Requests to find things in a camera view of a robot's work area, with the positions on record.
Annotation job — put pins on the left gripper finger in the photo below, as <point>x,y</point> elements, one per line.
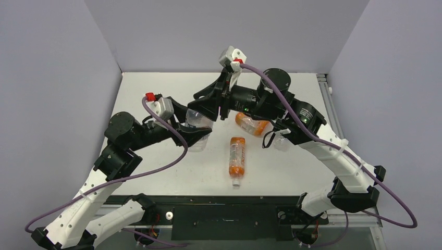
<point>180,111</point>
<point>192,135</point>

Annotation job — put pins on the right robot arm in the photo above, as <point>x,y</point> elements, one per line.
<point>353,188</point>

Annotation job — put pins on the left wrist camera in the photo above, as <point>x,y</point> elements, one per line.
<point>160,108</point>

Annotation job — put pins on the clear water bottle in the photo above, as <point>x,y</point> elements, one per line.
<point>198,121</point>

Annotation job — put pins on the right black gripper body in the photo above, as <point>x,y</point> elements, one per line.
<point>223,100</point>

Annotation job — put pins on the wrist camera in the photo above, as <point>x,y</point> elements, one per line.
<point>160,108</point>
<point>231,59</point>

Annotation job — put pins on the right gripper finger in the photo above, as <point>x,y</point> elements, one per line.
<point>207,106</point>
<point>214,91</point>

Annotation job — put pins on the blue cap pepsi bottle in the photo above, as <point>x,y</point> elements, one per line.
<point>281,143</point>

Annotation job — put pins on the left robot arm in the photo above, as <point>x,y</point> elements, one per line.
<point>76,226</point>

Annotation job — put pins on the wide orange drink bottle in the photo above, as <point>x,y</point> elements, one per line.
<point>253,127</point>

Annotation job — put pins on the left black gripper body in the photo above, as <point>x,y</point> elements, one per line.
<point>156,132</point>

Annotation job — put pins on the aluminium frame rail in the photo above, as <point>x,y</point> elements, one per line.
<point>333,120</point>

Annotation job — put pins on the slim orange drink bottle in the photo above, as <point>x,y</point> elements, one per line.
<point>236,167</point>

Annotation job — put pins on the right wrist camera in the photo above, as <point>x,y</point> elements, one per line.
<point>231,59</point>

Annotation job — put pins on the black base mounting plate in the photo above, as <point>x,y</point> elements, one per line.
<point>229,217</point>

